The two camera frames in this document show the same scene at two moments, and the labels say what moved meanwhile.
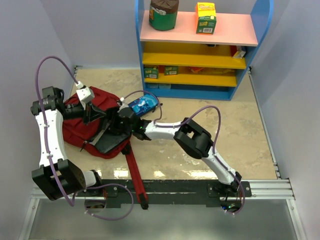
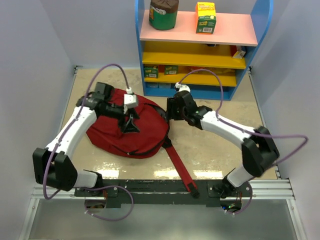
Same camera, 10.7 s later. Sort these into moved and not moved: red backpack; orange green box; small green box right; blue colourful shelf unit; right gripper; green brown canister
Moved: right gripper; red backpack
Not moved: green brown canister; small green box right; orange green box; blue colourful shelf unit
